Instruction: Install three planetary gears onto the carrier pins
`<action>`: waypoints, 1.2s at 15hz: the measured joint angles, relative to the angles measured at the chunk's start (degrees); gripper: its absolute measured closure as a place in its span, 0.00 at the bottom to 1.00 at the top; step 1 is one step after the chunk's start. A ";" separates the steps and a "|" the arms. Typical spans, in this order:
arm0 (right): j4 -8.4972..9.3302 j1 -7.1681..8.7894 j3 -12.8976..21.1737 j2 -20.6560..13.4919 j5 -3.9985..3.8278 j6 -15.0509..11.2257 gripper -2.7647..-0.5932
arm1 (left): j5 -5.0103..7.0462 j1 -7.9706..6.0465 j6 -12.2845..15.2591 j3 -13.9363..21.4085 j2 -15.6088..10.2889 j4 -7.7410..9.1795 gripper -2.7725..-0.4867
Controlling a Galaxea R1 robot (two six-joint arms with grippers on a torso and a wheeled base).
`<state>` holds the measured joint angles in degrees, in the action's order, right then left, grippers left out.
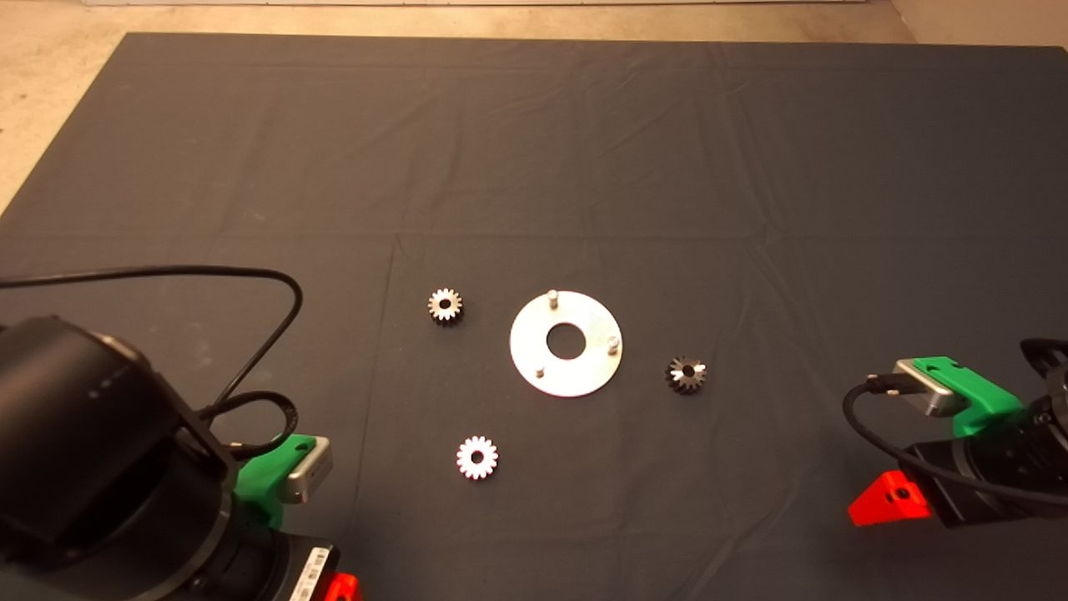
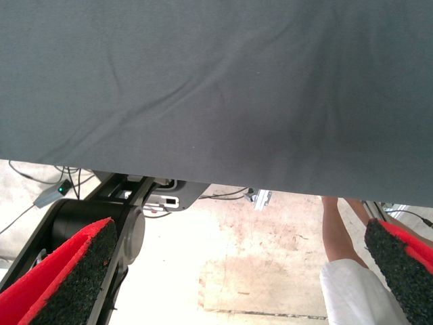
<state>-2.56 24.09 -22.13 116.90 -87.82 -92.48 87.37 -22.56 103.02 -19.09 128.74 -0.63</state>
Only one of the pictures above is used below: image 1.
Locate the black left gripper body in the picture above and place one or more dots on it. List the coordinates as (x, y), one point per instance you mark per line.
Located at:
(292, 576)

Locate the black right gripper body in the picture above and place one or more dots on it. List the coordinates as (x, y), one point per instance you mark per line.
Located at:
(976, 476)

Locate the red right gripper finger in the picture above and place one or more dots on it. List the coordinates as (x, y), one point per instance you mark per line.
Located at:
(889, 501)

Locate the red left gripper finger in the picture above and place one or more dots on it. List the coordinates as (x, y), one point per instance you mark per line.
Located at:
(344, 589)

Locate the dark steel spur gear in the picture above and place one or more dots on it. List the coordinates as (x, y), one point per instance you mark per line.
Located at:
(677, 382)

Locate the small steel spur gear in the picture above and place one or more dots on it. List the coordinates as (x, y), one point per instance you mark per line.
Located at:
(477, 469)
(451, 313)

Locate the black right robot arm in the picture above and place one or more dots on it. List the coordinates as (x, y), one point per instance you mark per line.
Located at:
(1055, 409)

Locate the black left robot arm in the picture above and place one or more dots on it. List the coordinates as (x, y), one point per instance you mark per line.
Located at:
(92, 451)

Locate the round metal carrier plate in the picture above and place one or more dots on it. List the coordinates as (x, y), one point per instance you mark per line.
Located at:
(534, 334)

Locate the dark grey table cloth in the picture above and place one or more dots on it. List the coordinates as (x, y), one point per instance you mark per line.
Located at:
(584, 167)

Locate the green right camera mount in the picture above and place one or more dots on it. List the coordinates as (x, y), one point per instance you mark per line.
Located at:
(984, 401)

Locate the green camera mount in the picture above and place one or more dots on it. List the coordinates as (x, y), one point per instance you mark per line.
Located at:
(259, 484)
(984, 401)

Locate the green left camera mount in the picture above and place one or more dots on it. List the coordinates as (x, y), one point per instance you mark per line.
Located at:
(259, 484)

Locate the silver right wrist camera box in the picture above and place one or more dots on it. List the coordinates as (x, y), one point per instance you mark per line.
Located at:
(926, 388)

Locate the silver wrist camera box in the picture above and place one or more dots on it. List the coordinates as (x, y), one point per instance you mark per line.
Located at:
(309, 472)
(926, 388)

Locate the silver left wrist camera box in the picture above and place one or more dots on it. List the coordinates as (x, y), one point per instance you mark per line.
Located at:
(309, 472)

